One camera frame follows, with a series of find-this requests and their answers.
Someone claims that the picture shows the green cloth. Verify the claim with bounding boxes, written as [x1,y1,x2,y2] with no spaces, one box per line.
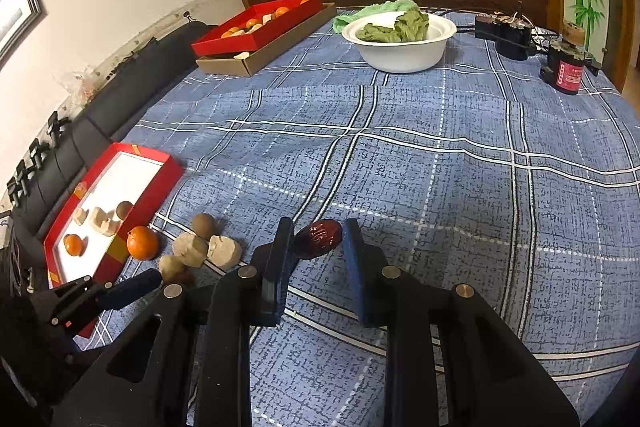
[332,0,431,32]

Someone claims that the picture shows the red box holding produce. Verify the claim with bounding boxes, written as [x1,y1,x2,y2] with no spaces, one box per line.
[191,0,322,58]

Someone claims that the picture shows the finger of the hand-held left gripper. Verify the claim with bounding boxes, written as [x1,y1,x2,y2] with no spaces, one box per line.
[47,276,108,338]
[102,268,163,312]

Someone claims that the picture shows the brown cardboard box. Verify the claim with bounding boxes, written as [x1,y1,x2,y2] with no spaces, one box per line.
[195,3,338,78]

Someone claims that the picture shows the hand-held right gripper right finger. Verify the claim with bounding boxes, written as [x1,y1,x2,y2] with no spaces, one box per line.
[342,218,581,427]

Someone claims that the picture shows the red box with white inside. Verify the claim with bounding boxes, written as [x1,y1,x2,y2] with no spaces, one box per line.
[44,143,185,339]

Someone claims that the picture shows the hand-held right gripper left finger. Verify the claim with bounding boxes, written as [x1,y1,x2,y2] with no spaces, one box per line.
[50,217,296,427]

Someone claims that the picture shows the white bowl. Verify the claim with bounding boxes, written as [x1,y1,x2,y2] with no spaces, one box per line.
[341,11,457,74]

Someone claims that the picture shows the blue plaid tablecloth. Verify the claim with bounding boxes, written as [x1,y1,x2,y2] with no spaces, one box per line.
[75,4,640,427]

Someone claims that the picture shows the black leather sofa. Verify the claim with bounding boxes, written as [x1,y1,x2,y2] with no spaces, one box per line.
[0,21,221,308]

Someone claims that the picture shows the red date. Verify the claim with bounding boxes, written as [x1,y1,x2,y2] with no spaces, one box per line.
[294,219,343,260]

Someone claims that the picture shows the green leaves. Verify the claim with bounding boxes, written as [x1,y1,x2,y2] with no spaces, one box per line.
[356,9,431,44]

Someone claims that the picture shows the clear bag with orange print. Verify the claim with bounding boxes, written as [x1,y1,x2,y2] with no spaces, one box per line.
[52,64,106,108]

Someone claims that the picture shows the dark jar with red label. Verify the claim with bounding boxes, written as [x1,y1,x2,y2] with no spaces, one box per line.
[540,21,601,95]

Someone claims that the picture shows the black hand-held device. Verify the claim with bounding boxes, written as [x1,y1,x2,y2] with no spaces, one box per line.
[7,162,38,208]
[45,109,71,148]
[27,139,56,178]

